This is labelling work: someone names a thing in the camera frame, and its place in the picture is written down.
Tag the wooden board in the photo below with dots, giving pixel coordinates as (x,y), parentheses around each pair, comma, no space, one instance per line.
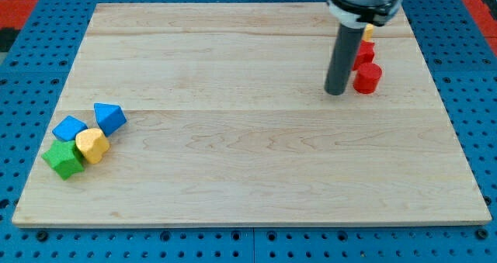
(228,125)

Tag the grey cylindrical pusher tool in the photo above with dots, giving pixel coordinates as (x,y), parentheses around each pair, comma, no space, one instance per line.
(344,53)

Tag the yellow heart block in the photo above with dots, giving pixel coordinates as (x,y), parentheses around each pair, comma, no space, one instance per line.
(93,144)

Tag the blue triangle block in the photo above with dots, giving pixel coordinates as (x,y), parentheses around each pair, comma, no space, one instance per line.
(109,117)

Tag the blue cube block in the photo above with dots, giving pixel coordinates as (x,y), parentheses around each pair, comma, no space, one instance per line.
(68,128)

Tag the green star block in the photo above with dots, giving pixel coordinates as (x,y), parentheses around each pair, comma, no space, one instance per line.
(64,158)

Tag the red cylinder block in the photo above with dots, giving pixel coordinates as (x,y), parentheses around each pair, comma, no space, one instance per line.
(367,78)

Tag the red star block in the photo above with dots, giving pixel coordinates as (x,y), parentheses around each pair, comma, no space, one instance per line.
(365,54)

